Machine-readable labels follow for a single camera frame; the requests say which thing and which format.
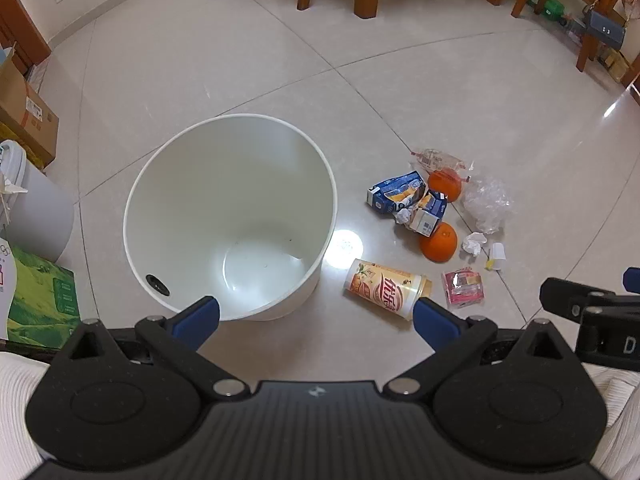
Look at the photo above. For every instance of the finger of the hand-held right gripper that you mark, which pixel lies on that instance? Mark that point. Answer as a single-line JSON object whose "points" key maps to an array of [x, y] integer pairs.
{"points": [[565, 296], [632, 280]]}

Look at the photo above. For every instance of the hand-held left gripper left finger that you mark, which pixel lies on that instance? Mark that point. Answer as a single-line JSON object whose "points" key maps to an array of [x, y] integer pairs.
{"points": [[197, 321]]}

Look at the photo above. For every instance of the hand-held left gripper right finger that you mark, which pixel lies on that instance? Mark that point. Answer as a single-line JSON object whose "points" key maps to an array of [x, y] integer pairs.
{"points": [[435, 326]]}

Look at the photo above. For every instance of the pink snack packet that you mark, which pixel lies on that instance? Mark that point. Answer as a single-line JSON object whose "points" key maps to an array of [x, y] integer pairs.
{"points": [[462, 287]]}

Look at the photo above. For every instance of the yellow milk tea cup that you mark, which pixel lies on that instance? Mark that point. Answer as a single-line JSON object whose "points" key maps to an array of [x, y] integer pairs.
{"points": [[385, 287]]}

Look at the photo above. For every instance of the small white cup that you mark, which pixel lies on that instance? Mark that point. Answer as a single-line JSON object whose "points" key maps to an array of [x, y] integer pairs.
{"points": [[497, 255]]}

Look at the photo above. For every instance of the orange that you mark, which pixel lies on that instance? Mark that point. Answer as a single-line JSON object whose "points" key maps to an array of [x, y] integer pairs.
{"points": [[445, 186], [439, 245]]}

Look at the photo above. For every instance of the white tissue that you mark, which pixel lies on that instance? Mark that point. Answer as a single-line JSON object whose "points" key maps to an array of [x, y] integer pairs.
{"points": [[404, 216], [473, 244]]}

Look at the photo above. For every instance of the small blue milk carton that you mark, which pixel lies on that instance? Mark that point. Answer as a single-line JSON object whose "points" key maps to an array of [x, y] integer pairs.
{"points": [[429, 220]]}

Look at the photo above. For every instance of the clear plastic bag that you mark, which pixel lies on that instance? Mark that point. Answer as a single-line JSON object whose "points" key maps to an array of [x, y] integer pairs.
{"points": [[487, 202]]}

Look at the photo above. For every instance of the white trash bin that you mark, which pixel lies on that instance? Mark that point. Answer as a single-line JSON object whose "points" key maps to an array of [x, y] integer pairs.
{"points": [[225, 185]]}

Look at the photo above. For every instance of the large blue milk carton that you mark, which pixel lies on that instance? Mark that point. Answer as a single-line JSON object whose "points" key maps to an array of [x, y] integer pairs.
{"points": [[395, 192]]}

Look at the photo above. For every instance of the clear wrapper with red print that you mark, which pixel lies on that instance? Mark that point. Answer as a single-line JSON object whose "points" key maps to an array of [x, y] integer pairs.
{"points": [[437, 159]]}

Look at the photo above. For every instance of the person's right leg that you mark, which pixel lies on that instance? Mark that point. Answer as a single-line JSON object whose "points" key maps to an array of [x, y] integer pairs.
{"points": [[617, 400]]}

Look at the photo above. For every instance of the green printed carton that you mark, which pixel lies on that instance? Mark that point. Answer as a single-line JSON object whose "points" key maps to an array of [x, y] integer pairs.
{"points": [[40, 295]]}

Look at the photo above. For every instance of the white cylindrical appliance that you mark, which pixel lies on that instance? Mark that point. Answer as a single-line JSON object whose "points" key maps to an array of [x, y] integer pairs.
{"points": [[40, 210]]}

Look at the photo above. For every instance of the yellow green box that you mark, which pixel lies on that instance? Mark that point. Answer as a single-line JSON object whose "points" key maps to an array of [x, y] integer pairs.
{"points": [[615, 62]]}

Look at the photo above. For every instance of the wooden side table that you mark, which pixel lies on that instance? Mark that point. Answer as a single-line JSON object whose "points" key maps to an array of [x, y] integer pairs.
{"points": [[590, 35]]}

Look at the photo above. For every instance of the grey blue box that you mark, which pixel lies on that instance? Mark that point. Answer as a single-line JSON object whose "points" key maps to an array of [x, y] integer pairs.
{"points": [[605, 30]]}

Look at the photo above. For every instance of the brown cardboard box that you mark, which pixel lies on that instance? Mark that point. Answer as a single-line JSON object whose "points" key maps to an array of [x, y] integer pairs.
{"points": [[25, 110]]}

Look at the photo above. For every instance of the green plastic bottles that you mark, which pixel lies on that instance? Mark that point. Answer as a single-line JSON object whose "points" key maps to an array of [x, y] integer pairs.
{"points": [[542, 2]]}

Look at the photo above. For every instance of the grey blue plastic item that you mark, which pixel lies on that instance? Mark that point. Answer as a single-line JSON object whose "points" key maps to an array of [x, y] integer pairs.
{"points": [[7, 56]]}

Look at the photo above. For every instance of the wooden door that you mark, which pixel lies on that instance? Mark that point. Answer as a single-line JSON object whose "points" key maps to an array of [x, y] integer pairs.
{"points": [[20, 25]]}

